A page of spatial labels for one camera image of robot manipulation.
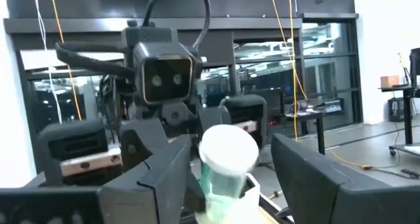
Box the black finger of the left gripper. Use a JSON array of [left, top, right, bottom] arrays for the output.
[[119, 118, 170, 174], [196, 104, 232, 136]]

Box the cardboard box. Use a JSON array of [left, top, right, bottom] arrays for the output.
[[380, 75, 400, 88]]

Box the yellow extension cable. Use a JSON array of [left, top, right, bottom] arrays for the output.
[[268, 0, 373, 171]]

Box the white hanging cable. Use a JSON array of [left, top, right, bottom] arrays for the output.
[[31, 0, 62, 123]]

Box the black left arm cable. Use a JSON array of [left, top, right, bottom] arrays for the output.
[[54, 0, 211, 82]]

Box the black background desk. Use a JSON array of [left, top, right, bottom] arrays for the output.
[[379, 48, 420, 158]]

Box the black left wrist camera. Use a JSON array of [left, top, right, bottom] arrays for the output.
[[133, 41, 198, 106]]

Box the yellow hanging cable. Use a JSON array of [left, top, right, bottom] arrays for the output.
[[48, 0, 83, 122]]

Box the black aluminium rig frame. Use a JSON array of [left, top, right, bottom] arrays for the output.
[[257, 190, 295, 224]]

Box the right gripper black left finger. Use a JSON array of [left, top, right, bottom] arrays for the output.
[[0, 134, 207, 224]]

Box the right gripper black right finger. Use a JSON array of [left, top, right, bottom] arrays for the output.
[[270, 133, 420, 224]]

